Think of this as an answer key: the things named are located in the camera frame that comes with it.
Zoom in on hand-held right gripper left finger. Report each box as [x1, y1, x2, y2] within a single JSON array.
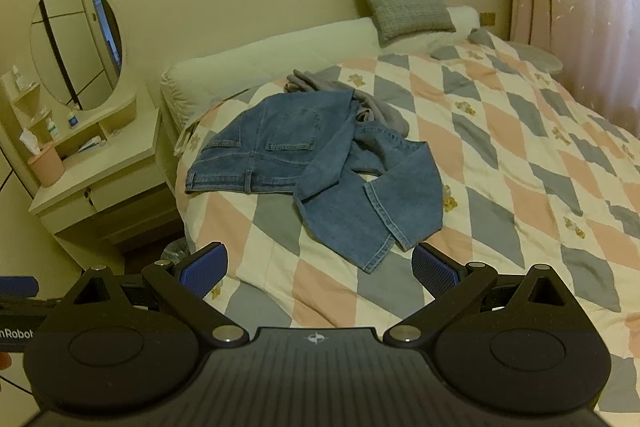
[[62, 243, 249, 349]]

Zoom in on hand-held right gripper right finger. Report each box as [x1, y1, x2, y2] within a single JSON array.
[[382, 243, 568, 350]]

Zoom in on white tissue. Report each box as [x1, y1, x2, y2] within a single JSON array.
[[19, 130, 42, 156]]

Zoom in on white round side table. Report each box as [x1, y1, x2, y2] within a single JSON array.
[[507, 39, 564, 76]]

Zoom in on grey pants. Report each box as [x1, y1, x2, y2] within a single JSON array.
[[285, 68, 412, 138]]

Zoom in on checkered quilt bed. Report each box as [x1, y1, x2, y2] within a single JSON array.
[[175, 28, 640, 414]]

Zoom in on blue jeans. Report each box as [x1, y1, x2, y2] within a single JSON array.
[[185, 89, 446, 275]]

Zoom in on cream dressing table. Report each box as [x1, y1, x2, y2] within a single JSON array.
[[0, 69, 171, 258]]

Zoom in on oval mirror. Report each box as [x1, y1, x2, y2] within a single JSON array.
[[30, 0, 124, 111]]

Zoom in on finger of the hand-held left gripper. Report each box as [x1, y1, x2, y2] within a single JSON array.
[[0, 276, 40, 299]]

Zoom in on white long pillow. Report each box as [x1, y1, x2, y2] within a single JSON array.
[[159, 18, 379, 130]]

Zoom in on trash bin with plastic bag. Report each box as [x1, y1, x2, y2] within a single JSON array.
[[161, 237, 192, 261]]

